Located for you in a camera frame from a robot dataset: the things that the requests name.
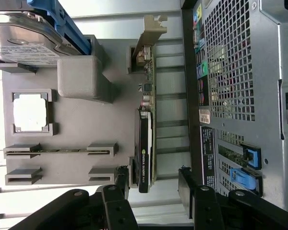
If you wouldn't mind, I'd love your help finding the silver CPU chip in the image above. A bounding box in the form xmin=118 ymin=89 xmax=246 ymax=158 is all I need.
xmin=12 ymin=94 xmax=49 ymax=133

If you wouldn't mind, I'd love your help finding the grey parts rack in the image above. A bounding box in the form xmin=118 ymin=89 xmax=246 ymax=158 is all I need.
xmin=0 ymin=34 xmax=148 ymax=189

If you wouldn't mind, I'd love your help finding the black rear label sticker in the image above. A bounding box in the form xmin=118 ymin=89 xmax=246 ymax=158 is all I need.
xmin=200 ymin=125 xmax=217 ymax=190

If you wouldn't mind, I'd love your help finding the open black PC case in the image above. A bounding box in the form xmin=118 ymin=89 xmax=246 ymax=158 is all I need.
xmin=180 ymin=0 xmax=288 ymax=230

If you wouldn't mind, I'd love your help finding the green RAM stick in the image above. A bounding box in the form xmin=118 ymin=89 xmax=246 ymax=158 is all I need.
xmin=6 ymin=148 xmax=110 ymax=154

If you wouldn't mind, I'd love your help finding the light blue case latch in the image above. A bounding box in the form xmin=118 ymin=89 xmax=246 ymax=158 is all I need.
xmin=229 ymin=167 xmax=259 ymax=193

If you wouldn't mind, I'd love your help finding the blue disk caddy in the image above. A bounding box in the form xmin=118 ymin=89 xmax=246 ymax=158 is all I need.
xmin=25 ymin=0 xmax=91 ymax=56

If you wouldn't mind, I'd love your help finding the blue clip black frame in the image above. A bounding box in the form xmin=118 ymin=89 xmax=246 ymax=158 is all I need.
xmin=239 ymin=142 xmax=263 ymax=170

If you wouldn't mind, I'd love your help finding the silver hard disk drive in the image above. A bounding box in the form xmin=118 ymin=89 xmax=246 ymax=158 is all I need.
xmin=0 ymin=10 xmax=65 ymax=67

